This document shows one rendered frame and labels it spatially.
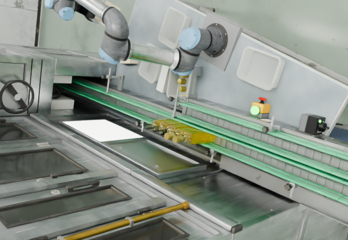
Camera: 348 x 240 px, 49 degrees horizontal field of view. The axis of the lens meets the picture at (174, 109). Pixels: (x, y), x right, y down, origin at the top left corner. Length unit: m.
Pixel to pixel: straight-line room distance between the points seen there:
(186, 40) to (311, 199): 0.98
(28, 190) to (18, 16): 4.09
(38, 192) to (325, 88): 1.30
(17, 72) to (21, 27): 2.99
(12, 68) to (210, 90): 1.19
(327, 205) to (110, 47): 1.20
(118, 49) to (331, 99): 1.01
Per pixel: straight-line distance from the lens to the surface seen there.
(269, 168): 1.82
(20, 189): 1.56
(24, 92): 2.55
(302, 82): 1.93
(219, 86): 2.19
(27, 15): 5.52
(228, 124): 2.00
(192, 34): 2.02
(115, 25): 1.88
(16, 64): 2.53
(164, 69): 2.41
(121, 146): 2.07
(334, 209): 1.79
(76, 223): 1.34
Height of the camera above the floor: 2.48
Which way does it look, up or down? 45 degrees down
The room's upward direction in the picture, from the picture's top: 92 degrees counter-clockwise
